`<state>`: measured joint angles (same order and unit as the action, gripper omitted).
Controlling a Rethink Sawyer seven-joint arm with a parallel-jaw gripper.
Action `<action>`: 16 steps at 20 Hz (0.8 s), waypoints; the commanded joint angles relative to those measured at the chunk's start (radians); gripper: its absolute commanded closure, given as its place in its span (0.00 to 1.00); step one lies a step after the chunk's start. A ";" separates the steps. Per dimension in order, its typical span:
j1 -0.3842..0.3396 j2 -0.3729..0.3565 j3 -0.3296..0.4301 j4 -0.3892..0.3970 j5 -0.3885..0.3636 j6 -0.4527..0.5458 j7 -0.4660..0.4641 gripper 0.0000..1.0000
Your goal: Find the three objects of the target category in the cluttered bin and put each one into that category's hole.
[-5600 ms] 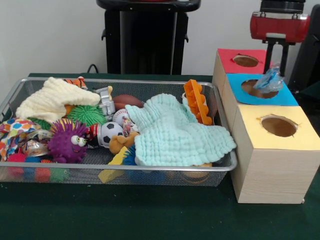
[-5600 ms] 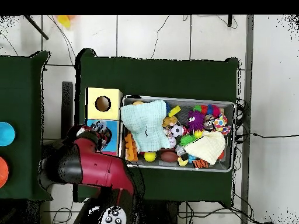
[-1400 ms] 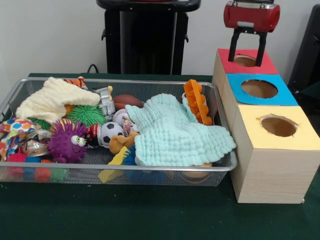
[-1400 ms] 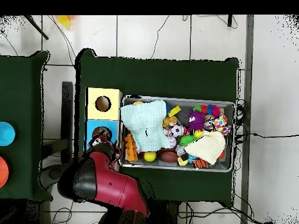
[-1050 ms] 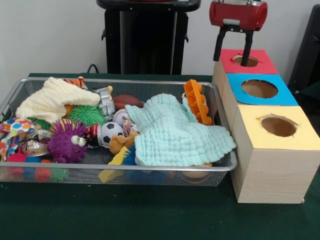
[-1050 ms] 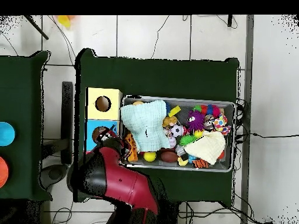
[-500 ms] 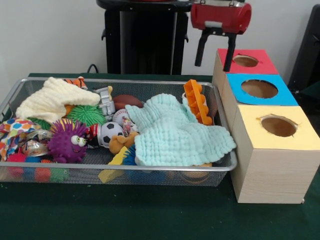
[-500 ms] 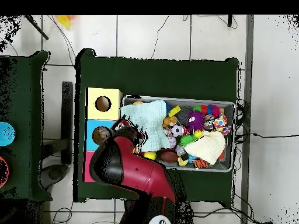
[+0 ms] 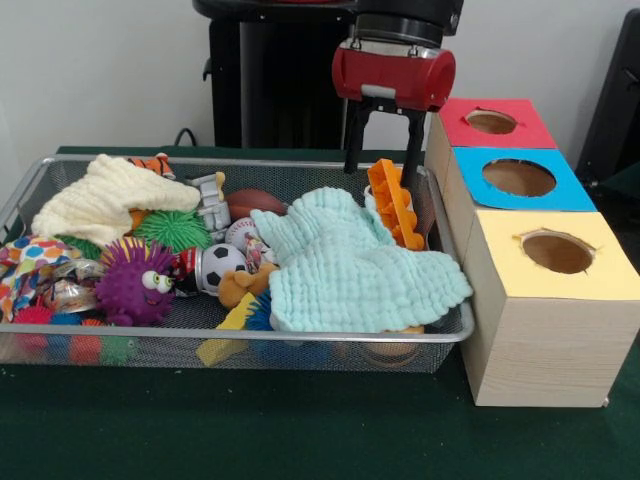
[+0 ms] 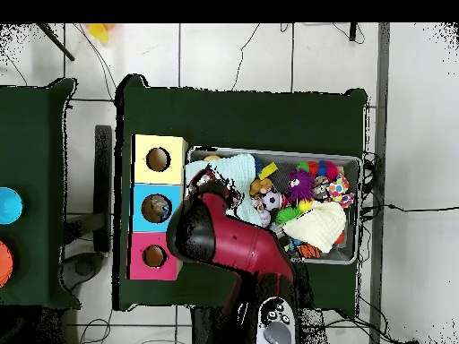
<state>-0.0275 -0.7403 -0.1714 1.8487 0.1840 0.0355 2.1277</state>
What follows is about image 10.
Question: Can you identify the cream muslin cloth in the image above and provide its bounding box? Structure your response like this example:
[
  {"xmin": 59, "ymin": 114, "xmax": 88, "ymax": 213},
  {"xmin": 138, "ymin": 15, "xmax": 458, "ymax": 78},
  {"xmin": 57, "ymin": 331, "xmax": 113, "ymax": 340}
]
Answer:
[{"xmin": 282, "ymin": 200, "xmax": 348, "ymax": 254}]

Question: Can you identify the black upright bar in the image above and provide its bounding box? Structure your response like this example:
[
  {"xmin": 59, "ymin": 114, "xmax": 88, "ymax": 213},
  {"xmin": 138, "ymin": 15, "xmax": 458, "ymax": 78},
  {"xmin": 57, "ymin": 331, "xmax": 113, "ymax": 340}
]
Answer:
[{"xmin": 93, "ymin": 125, "xmax": 113, "ymax": 254}]

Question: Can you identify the black rod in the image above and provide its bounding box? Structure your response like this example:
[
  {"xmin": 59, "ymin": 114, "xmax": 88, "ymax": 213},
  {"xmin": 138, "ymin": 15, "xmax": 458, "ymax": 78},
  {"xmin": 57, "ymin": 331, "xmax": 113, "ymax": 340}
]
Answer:
[{"xmin": 35, "ymin": 22, "xmax": 76, "ymax": 62}]

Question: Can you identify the tiger plush toy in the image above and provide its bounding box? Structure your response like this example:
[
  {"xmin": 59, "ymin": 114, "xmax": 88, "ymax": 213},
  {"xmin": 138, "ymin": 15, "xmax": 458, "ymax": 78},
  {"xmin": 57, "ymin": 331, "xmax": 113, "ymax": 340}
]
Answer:
[{"xmin": 297, "ymin": 243, "xmax": 322, "ymax": 260}]

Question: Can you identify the polka dot cloth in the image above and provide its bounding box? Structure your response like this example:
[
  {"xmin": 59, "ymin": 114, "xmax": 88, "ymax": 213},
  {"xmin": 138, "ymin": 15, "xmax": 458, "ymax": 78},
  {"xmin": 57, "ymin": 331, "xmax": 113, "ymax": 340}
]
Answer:
[{"xmin": 324, "ymin": 175, "xmax": 355, "ymax": 208}]

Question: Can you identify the purple spiky monster toy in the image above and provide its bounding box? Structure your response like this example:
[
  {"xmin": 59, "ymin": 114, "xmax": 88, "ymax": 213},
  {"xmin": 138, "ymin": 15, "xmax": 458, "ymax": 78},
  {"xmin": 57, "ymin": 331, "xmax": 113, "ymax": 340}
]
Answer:
[{"xmin": 286, "ymin": 168, "xmax": 316, "ymax": 203}]

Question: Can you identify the orange bowl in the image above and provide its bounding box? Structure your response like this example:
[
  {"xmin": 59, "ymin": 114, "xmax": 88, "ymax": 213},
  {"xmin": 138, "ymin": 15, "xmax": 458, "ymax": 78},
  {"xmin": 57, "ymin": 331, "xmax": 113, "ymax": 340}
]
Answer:
[{"xmin": 0, "ymin": 239, "xmax": 14, "ymax": 289}]

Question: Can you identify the brown plush bear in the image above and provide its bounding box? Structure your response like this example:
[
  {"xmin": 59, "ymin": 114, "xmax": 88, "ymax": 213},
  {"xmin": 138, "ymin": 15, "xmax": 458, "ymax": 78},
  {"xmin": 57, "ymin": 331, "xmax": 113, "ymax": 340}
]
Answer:
[{"xmin": 249, "ymin": 177, "xmax": 274, "ymax": 196}]

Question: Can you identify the black and white soccer ball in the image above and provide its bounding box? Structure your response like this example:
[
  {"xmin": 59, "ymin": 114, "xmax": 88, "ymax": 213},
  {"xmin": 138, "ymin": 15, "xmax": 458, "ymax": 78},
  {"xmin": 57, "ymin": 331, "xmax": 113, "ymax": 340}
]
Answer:
[{"xmin": 261, "ymin": 191, "xmax": 282, "ymax": 211}]

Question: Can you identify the grey round base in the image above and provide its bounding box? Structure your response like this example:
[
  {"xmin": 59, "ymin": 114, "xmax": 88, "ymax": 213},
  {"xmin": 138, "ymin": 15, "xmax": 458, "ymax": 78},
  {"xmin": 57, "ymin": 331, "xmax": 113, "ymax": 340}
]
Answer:
[{"xmin": 58, "ymin": 251, "xmax": 106, "ymax": 292}]

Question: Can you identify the wooden box with three holes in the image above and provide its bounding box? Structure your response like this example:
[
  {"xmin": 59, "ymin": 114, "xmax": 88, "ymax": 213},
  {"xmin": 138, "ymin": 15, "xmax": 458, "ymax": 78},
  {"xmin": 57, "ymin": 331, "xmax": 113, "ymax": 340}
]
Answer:
[{"xmin": 128, "ymin": 133, "xmax": 190, "ymax": 281}]

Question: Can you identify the dark green tablecloth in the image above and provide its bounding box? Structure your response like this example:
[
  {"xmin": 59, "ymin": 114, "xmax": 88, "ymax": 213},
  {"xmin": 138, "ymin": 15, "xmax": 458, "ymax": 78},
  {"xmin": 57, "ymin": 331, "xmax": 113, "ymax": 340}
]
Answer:
[
  {"xmin": 114, "ymin": 73, "xmax": 368, "ymax": 318},
  {"xmin": 0, "ymin": 77, "xmax": 82, "ymax": 310}
]

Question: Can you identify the black cable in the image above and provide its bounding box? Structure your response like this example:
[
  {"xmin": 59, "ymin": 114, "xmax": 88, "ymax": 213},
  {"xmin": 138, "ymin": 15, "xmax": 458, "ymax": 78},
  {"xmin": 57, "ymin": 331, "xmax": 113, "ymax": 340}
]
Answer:
[{"xmin": 361, "ymin": 202, "xmax": 459, "ymax": 213}]

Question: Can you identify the light blue muslin cloth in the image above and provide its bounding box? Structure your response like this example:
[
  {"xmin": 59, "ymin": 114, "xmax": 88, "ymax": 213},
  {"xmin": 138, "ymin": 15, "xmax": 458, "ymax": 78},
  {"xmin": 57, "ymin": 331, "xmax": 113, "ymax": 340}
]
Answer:
[{"xmin": 185, "ymin": 152, "xmax": 264, "ymax": 228}]

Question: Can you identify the green spiky ball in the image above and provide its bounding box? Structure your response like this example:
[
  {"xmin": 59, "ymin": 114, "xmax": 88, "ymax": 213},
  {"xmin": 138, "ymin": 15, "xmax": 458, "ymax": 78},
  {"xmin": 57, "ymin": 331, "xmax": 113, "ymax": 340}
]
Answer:
[{"xmin": 274, "ymin": 206, "xmax": 304, "ymax": 225}]

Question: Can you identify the yellow floor object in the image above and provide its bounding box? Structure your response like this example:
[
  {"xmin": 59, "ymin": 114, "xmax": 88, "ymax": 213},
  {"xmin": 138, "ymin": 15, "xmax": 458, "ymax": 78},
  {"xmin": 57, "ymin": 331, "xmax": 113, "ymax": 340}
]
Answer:
[{"xmin": 87, "ymin": 22, "xmax": 117, "ymax": 44}]

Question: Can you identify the blue bowl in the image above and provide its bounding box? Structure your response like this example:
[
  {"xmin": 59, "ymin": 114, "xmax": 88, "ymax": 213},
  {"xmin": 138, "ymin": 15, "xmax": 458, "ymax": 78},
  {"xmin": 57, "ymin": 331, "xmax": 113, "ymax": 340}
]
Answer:
[{"xmin": 0, "ymin": 186, "xmax": 24, "ymax": 226}]

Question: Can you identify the shallow mesh bin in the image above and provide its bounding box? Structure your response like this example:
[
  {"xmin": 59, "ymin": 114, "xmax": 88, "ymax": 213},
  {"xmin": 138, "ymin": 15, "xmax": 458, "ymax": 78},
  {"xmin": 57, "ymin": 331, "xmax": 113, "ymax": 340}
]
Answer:
[{"xmin": 181, "ymin": 145, "xmax": 362, "ymax": 265}]

